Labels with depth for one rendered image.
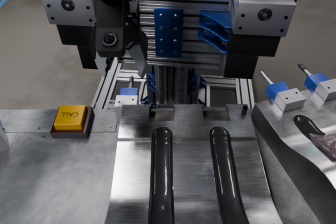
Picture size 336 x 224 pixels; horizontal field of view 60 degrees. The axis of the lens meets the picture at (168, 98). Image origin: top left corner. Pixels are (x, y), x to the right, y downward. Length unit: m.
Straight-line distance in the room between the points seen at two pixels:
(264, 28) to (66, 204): 0.61
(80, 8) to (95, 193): 0.46
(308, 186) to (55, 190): 0.48
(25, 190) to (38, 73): 1.63
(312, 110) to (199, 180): 0.32
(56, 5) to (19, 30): 1.93
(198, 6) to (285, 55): 1.54
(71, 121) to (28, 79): 1.54
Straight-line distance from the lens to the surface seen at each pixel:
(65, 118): 0.69
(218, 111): 0.62
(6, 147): 0.72
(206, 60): 1.00
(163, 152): 0.54
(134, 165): 0.52
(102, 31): 0.49
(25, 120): 0.77
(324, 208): 0.60
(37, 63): 2.33
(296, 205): 0.63
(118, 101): 0.67
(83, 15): 0.82
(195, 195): 0.50
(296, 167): 0.62
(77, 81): 2.07
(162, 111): 0.61
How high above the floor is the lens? 1.33
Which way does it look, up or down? 46 degrees down
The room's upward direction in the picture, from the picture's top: straight up
